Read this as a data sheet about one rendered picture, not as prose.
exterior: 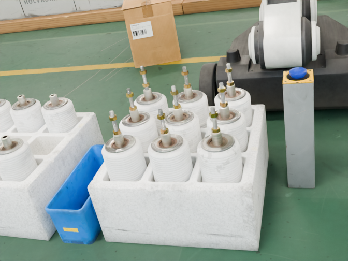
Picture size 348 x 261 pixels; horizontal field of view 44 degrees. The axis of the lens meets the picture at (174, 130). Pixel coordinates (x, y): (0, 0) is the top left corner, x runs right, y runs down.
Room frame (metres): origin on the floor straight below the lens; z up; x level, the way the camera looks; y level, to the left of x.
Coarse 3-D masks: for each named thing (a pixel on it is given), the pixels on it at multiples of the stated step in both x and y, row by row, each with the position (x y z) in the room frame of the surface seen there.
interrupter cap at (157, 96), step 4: (152, 92) 1.13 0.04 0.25; (156, 92) 1.13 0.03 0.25; (140, 96) 1.12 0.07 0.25; (144, 96) 1.12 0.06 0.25; (156, 96) 1.10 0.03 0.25; (160, 96) 1.10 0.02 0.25; (136, 100) 1.10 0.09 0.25; (140, 100) 1.10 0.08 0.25; (144, 100) 1.10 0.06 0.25; (148, 100) 1.09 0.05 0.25; (152, 100) 1.08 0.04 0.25; (156, 100) 1.07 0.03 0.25; (140, 104) 1.08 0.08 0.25; (144, 104) 1.07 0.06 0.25; (148, 104) 1.07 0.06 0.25
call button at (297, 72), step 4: (292, 68) 0.94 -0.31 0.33; (296, 68) 0.93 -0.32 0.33; (300, 68) 0.93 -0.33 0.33; (304, 68) 0.92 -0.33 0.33; (292, 72) 0.91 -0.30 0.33; (296, 72) 0.91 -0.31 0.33; (300, 72) 0.91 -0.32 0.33; (304, 72) 0.91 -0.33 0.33; (292, 76) 0.92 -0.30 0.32; (296, 76) 0.91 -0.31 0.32; (300, 76) 0.90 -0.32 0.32
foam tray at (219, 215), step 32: (256, 128) 0.94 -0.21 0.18; (192, 160) 0.88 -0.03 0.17; (256, 160) 0.81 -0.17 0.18; (96, 192) 0.83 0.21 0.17; (128, 192) 0.80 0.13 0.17; (160, 192) 0.77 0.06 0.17; (192, 192) 0.75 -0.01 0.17; (224, 192) 0.72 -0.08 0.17; (256, 192) 0.76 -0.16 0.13; (128, 224) 0.81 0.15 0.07; (160, 224) 0.78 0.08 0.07; (192, 224) 0.75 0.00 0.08; (224, 224) 0.73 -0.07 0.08; (256, 224) 0.71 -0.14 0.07
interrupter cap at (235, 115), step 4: (232, 108) 0.94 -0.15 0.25; (232, 112) 0.92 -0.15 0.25; (236, 112) 0.92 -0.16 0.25; (220, 116) 0.92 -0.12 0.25; (232, 116) 0.91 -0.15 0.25; (236, 116) 0.90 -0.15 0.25; (240, 116) 0.89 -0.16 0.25; (220, 120) 0.89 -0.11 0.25; (224, 120) 0.89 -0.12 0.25; (228, 120) 0.88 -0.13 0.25; (232, 120) 0.88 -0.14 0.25; (236, 120) 0.88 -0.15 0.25
